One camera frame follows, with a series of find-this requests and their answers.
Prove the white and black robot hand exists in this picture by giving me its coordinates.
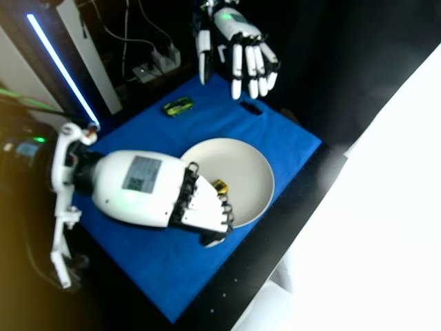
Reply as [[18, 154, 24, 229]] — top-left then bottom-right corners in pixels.
[[195, 6, 280, 101], [92, 150, 235, 248]]

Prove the yellow toy car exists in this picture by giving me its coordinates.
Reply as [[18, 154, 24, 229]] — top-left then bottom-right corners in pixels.
[[211, 179, 229, 198]]

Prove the green toy car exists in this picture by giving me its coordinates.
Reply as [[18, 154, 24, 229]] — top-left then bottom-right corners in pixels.
[[163, 97, 194, 118]]

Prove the white round plate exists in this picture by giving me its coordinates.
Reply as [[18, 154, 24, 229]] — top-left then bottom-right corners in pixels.
[[181, 137, 276, 230]]

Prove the white power adapter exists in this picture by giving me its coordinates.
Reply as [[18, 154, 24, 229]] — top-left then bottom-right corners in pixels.
[[165, 44, 182, 67], [151, 48, 170, 68]]

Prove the blue cloth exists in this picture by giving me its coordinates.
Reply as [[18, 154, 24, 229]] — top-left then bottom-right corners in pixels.
[[70, 72, 323, 324]]

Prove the white power strip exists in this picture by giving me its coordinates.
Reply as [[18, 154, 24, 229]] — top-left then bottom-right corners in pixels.
[[132, 62, 163, 83]]

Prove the white upright panel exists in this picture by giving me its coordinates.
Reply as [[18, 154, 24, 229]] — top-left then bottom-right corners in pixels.
[[57, 0, 123, 115]]

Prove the lit LED light strip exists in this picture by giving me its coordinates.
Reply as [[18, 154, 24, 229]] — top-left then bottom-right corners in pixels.
[[26, 13, 101, 127]]

